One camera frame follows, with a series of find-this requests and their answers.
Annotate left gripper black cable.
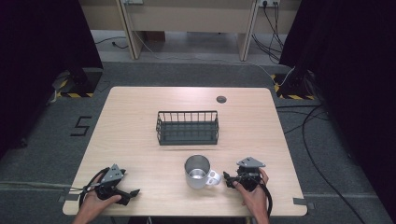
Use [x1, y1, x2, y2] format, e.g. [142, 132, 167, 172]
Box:
[68, 167, 111, 209]

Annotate silver metal cup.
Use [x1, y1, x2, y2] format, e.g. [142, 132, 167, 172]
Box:
[183, 154, 223, 190]

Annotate stand base with striped tape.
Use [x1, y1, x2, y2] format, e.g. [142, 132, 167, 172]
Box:
[269, 72, 316, 102]
[49, 67, 105, 99]

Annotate beige background desk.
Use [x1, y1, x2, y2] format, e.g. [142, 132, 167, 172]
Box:
[78, 0, 303, 63]

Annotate white wall socket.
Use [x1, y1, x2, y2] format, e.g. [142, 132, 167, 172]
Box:
[257, 0, 282, 8]

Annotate long black floor cables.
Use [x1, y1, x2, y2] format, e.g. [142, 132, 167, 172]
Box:
[275, 104, 368, 224]

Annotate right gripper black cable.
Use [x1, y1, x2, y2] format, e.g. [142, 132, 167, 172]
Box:
[236, 173, 274, 218]

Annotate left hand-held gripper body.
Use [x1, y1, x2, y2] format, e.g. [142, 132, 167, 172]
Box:
[94, 163, 132, 206]

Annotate black curtain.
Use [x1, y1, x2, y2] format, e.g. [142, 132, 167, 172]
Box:
[278, 0, 396, 217]
[0, 0, 105, 161]

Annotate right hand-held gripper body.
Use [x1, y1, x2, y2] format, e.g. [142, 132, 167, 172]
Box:
[231, 156, 266, 192]

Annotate black wire basket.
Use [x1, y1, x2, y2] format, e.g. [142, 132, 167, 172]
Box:
[155, 109, 220, 147]

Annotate short black floor cable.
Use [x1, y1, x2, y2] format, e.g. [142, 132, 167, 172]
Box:
[93, 35, 130, 50]

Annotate person's right hand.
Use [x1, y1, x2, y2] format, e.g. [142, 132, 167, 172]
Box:
[232, 167, 271, 217]

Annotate grey tape strip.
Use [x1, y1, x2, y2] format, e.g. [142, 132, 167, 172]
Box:
[291, 197, 316, 211]
[57, 192, 80, 203]

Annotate person's left hand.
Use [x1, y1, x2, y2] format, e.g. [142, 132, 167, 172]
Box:
[79, 173, 122, 217]

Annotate bundle of black plugged cables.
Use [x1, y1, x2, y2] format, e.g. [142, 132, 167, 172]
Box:
[250, 1, 290, 65]

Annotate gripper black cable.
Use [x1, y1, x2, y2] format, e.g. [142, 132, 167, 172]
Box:
[236, 173, 274, 218]
[68, 167, 111, 209]

